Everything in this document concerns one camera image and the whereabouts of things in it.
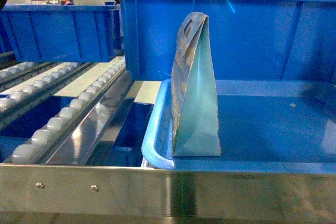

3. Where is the teal flower gift bag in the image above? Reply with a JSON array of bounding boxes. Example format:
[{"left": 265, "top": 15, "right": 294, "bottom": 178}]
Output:
[{"left": 171, "top": 12, "right": 222, "bottom": 157}]

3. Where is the white roller conveyor track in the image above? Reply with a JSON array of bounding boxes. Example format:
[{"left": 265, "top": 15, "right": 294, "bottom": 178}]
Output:
[{"left": 6, "top": 57, "right": 125, "bottom": 164}]

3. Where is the light blue plastic tray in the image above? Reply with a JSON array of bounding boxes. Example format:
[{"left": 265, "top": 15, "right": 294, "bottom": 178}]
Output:
[{"left": 142, "top": 80, "right": 335, "bottom": 174}]

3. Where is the large blue plastic bin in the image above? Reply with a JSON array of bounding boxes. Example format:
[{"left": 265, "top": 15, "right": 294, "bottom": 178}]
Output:
[{"left": 120, "top": 0, "right": 335, "bottom": 82}]

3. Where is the blue bin on rollers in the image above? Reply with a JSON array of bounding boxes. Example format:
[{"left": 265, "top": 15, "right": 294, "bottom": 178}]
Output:
[{"left": 1, "top": 3, "right": 124, "bottom": 62}]

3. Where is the stainless steel front rail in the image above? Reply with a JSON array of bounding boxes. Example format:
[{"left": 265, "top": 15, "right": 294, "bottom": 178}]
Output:
[{"left": 1, "top": 164, "right": 335, "bottom": 223}]

